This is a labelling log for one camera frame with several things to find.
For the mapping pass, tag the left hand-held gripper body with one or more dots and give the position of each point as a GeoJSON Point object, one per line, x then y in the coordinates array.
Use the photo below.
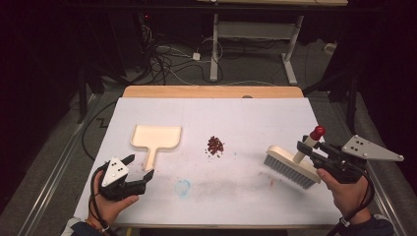
{"type": "Point", "coordinates": [114, 190]}

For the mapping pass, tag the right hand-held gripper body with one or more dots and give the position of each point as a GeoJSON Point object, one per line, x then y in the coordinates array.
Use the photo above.
{"type": "Point", "coordinates": [344, 167]}

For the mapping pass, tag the cream brush with red cap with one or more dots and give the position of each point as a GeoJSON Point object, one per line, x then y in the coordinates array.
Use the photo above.
{"type": "Point", "coordinates": [288, 162]}

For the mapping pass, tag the cream plastic dustpan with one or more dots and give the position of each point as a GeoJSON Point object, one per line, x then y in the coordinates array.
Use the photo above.
{"type": "Point", "coordinates": [155, 137]}

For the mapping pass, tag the pile of red beans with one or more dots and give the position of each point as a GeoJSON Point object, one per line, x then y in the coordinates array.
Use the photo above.
{"type": "Point", "coordinates": [214, 146]}

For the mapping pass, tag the person's left hand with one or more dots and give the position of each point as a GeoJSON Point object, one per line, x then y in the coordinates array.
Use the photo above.
{"type": "Point", "coordinates": [109, 208]}

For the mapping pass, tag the person's right hand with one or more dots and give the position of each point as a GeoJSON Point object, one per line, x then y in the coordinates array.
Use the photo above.
{"type": "Point", "coordinates": [347, 196]}

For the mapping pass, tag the black stand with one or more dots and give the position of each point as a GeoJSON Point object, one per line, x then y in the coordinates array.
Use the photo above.
{"type": "Point", "coordinates": [352, 108]}

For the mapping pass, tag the white mat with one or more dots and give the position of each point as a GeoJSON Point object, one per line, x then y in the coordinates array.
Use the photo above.
{"type": "Point", "coordinates": [229, 124]}

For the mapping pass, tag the wooden table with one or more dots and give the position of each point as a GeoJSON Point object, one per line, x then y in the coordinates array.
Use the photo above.
{"type": "Point", "coordinates": [213, 91]}

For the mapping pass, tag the white power adapter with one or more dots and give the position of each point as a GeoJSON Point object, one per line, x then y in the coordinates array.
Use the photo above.
{"type": "Point", "coordinates": [196, 56]}

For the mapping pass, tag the metal floor rail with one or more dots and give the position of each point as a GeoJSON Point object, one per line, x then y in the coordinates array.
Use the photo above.
{"type": "Point", "coordinates": [387, 203]}
{"type": "Point", "coordinates": [55, 177]}

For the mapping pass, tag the desk with white frame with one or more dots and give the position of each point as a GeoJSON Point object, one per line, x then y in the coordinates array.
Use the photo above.
{"type": "Point", "coordinates": [214, 49]}

